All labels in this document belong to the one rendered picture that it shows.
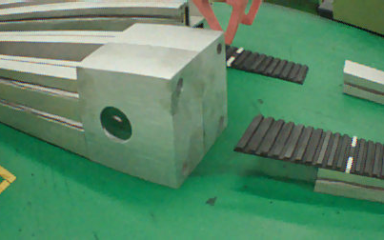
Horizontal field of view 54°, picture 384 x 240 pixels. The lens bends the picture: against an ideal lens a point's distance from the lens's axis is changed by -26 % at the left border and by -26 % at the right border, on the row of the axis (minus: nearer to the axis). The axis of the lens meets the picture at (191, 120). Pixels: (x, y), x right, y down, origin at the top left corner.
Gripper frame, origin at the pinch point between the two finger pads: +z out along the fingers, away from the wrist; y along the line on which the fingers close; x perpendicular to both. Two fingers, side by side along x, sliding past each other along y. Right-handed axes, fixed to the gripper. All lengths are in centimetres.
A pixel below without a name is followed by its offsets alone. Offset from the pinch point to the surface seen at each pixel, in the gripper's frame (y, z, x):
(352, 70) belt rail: 0.8, 1.5, 16.3
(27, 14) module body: 5.2, -3.2, -34.0
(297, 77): 1.6, 4.3, 8.4
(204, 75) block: 18.7, -2.7, 4.2
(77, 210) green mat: 30.7, 4.4, -1.9
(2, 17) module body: 5.3, -3.0, -42.8
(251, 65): 1.5, 4.2, 2.2
